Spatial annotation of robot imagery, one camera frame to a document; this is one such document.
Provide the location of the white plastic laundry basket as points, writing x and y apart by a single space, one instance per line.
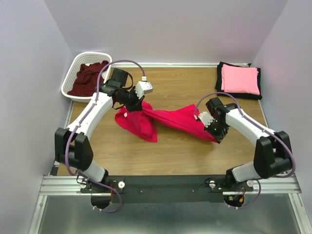
86 58

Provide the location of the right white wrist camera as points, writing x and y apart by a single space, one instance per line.
205 118

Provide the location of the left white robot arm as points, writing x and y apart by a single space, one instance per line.
72 146

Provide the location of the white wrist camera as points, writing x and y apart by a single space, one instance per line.
205 118
142 88

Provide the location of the aluminium frame rail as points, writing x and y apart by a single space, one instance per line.
70 185

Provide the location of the folded pink t shirt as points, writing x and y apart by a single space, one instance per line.
242 80

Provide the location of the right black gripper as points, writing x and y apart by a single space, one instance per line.
219 137

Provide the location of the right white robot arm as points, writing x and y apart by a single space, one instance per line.
272 150

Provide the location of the folded black t shirt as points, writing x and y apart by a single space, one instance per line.
236 95

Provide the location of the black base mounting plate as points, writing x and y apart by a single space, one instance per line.
163 189

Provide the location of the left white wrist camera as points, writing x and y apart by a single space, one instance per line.
142 88

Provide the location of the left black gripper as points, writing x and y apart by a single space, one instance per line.
137 105

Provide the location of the crimson red t shirt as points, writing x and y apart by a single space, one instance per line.
141 123

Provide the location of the dark maroon t shirt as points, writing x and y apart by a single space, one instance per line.
86 81

